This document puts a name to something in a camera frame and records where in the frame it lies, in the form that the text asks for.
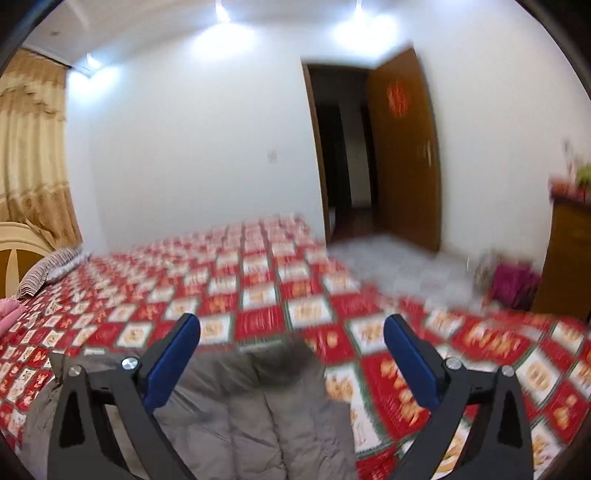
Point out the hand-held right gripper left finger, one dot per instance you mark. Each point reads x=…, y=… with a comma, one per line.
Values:
x=173, y=360

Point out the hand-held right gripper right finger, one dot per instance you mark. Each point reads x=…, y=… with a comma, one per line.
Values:
x=411, y=360

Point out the grey puffer jacket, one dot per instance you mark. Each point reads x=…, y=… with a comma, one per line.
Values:
x=249, y=406

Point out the red patterned bed blanket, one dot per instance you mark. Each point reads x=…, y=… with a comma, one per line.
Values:
x=258, y=295

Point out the magenta bag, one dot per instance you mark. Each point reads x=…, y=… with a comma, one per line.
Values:
x=515, y=284

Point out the striped pillow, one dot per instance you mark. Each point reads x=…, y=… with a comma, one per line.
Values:
x=46, y=272

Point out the pink quilt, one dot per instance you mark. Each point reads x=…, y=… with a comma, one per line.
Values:
x=7, y=318

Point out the brown wooden door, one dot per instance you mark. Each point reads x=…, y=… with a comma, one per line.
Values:
x=406, y=184

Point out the brown wooden cabinet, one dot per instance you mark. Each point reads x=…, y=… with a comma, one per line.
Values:
x=568, y=258

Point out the cream wooden bed headboard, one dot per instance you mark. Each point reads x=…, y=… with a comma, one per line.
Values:
x=18, y=235

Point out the colourful ornament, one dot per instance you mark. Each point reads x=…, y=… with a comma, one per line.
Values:
x=575, y=184

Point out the beige patterned curtain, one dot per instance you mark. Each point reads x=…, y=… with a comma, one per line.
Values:
x=32, y=161

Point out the red paper door decoration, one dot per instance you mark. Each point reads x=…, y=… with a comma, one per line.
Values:
x=398, y=99

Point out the ceiling spotlight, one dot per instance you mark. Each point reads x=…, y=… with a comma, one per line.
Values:
x=92, y=61
x=358, y=9

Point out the brown door frame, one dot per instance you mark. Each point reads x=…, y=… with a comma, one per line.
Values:
x=318, y=161

